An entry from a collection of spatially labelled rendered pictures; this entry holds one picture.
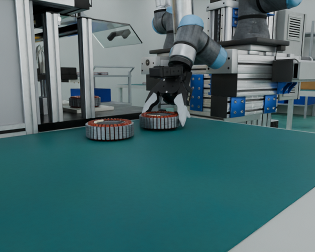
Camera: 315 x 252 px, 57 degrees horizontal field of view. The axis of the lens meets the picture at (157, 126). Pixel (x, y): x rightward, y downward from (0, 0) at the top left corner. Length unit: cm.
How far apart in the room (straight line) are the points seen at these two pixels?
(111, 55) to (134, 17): 129
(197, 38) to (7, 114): 56
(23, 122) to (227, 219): 60
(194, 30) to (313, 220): 68
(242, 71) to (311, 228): 92
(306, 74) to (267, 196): 100
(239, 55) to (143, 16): 739
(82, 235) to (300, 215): 22
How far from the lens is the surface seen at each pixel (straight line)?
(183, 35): 90
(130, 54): 805
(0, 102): 77
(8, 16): 79
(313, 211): 37
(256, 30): 129
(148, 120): 75
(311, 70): 138
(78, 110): 100
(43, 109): 99
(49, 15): 83
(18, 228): 32
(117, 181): 41
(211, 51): 95
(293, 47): 179
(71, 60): 709
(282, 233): 31
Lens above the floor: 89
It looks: 10 degrees down
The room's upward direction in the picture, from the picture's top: straight up
